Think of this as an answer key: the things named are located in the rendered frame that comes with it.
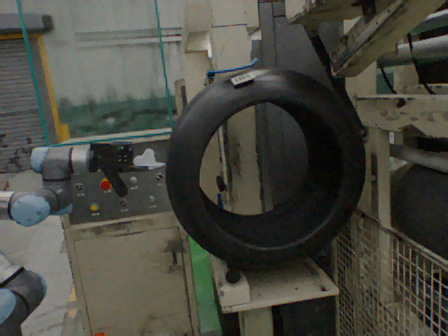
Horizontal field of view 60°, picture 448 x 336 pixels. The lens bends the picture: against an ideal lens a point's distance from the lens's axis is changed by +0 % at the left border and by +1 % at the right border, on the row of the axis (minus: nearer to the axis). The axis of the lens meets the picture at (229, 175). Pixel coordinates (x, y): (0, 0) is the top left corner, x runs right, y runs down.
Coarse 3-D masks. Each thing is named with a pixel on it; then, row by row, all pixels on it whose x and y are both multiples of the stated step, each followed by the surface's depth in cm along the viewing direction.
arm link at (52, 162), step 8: (32, 152) 108; (40, 152) 108; (48, 152) 108; (56, 152) 108; (64, 152) 109; (32, 160) 107; (40, 160) 107; (48, 160) 107; (56, 160) 108; (64, 160) 108; (32, 168) 108; (40, 168) 108; (48, 168) 108; (56, 168) 108; (64, 168) 109; (72, 168) 112; (48, 176) 108; (56, 176) 109; (64, 176) 110
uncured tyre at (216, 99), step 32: (224, 96) 103; (256, 96) 103; (288, 96) 104; (320, 96) 106; (192, 128) 103; (320, 128) 136; (352, 128) 109; (192, 160) 104; (320, 160) 139; (352, 160) 111; (192, 192) 106; (320, 192) 139; (352, 192) 113; (192, 224) 109; (224, 224) 139; (256, 224) 141; (288, 224) 140; (320, 224) 114; (224, 256) 113; (256, 256) 113; (288, 256) 114
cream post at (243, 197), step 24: (216, 0) 134; (240, 0) 135; (216, 24) 135; (240, 24) 137; (216, 48) 137; (240, 48) 138; (240, 120) 143; (240, 144) 145; (240, 168) 147; (240, 192) 149; (240, 312) 163; (264, 312) 161
